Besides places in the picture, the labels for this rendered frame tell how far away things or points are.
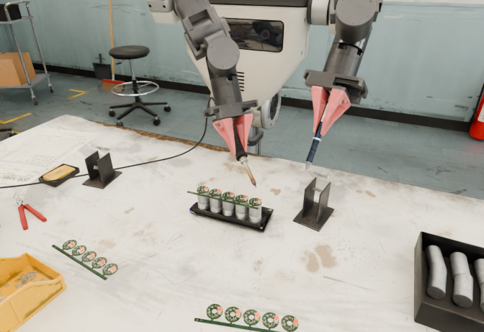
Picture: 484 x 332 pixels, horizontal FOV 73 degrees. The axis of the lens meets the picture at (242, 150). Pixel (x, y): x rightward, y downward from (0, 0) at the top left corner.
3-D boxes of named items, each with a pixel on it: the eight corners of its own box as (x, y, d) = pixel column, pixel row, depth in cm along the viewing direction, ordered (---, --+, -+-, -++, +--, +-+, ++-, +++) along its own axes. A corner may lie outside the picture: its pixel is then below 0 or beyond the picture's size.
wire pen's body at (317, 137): (314, 163, 57) (334, 104, 57) (311, 163, 56) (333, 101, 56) (305, 161, 58) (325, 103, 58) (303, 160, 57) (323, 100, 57)
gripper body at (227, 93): (260, 108, 66) (252, 71, 65) (212, 116, 62) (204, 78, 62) (248, 113, 72) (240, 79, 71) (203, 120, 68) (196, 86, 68)
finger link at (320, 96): (338, 135, 52) (356, 80, 52) (297, 124, 55) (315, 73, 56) (346, 144, 58) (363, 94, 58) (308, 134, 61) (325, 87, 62)
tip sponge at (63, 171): (64, 167, 85) (63, 162, 85) (80, 171, 83) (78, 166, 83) (39, 182, 79) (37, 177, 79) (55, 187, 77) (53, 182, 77)
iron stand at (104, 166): (119, 189, 83) (126, 151, 84) (96, 189, 74) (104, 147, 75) (99, 185, 84) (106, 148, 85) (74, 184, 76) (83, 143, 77)
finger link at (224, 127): (262, 149, 65) (253, 102, 65) (229, 156, 63) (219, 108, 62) (249, 150, 72) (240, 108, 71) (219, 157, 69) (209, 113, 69)
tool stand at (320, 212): (327, 231, 70) (343, 182, 70) (315, 232, 61) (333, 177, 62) (302, 220, 73) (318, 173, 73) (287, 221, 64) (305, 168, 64)
